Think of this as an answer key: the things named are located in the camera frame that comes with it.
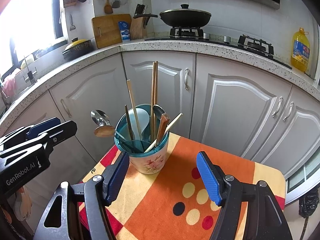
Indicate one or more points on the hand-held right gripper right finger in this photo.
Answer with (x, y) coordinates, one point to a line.
(208, 177)

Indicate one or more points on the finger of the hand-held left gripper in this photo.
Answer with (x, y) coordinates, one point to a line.
(42, 127)
(62, 130)

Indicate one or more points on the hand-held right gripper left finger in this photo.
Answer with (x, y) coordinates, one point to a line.
(117, 172)

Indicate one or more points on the white floral utensil holder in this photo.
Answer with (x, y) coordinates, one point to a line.
(150, 162)

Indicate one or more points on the metal spoon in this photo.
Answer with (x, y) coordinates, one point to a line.
(103, 131)
(159, 110)
(98, 117)

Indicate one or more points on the dark wooden chopstick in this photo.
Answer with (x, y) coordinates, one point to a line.
(128, 117)

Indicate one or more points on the white rice paddle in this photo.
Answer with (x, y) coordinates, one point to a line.
(143, 120)

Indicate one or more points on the person's left hand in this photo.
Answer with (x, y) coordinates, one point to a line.
(22, 202)

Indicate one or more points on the printed orange blanket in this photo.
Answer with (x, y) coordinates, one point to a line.
(180, 180)

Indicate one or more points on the pink cloth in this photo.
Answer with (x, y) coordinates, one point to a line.
(8, 86)

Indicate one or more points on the sink faucet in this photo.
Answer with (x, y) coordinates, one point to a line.
(30, 75)

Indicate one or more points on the black clay pot yellow lid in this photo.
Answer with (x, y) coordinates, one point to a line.
(77, 50)

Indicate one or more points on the white-framed glass door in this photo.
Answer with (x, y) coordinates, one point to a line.
(305, 172)

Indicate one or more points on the black trash bag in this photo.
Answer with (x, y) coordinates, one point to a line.
(308, 205)

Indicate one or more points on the metal peeler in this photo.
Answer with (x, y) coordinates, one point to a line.
(72, 26)

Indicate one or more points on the wooden cutting board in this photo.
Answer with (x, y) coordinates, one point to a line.
(107, 32)

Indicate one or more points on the bright window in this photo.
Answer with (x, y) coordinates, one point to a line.
(30, 17)

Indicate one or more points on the blue carton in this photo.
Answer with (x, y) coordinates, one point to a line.
(124, 31)

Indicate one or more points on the wooden knife block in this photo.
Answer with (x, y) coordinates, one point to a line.
(138, 27)

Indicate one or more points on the black gas stove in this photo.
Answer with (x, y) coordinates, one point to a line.
(220, 43)

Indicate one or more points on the speckled stone countertop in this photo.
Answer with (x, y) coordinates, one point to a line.
(175, 47)

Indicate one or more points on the silver stove knob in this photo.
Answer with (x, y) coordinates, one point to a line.
(227, 39)
(206, 36)

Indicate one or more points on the yellow cooking oil bottle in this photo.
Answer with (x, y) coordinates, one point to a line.
(300, 55)

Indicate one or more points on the black wok with lid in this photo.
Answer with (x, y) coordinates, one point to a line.
(185, 18)

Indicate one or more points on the wooden wall chopstick rack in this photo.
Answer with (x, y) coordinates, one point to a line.
(70, 1)

